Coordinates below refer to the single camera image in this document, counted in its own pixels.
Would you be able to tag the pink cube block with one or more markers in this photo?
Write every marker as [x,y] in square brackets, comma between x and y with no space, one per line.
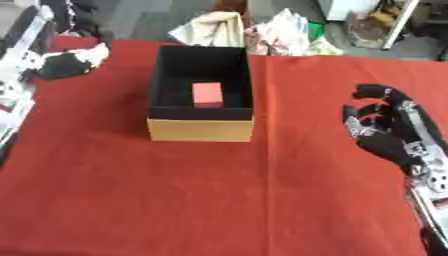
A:
[208,94]

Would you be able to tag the white metal pole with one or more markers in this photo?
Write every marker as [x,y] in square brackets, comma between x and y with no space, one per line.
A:
[401,24]

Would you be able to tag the cream cloth bag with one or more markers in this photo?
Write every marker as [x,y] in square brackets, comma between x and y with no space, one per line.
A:
[213,30]

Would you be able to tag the white crumpled plastic bag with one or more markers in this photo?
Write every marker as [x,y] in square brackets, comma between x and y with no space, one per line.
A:
[286,35]

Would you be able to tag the tan cardboard box black inside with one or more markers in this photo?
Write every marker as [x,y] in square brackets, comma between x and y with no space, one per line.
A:
[200,95]

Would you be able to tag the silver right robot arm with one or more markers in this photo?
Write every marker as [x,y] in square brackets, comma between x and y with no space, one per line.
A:
[431,203]

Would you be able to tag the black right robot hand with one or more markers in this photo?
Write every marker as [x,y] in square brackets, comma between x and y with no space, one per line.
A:
[389,140]

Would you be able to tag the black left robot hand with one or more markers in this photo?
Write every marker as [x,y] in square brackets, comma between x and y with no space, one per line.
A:
[64,65]

